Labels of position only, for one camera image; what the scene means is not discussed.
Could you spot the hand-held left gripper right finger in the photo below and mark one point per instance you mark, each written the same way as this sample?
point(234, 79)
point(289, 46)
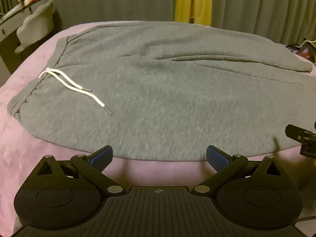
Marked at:
point(216, 159)

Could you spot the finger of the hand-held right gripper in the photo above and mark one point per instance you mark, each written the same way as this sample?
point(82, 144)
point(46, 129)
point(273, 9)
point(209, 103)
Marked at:
point(298, 133)

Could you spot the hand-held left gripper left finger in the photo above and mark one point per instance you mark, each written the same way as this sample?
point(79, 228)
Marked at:
point(102, 157)

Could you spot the grey pants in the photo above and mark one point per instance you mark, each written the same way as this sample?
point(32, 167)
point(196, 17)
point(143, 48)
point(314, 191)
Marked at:
point(160, 91)

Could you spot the pink bed blanket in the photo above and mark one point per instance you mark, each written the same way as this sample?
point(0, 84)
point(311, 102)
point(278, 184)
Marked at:
point(29, 140)

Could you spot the grey curtain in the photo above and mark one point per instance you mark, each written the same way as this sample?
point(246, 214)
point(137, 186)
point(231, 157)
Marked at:
point(261, 7)
point(111, 2)

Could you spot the white fluffy chair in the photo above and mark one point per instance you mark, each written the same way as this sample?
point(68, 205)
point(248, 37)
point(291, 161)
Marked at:
point(34, 27)

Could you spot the yellow curtain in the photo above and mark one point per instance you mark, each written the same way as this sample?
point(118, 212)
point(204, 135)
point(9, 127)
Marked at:
point(186, 1)

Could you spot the grey desk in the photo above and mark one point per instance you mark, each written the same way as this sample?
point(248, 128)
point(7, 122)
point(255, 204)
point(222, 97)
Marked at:
point(7, 27)

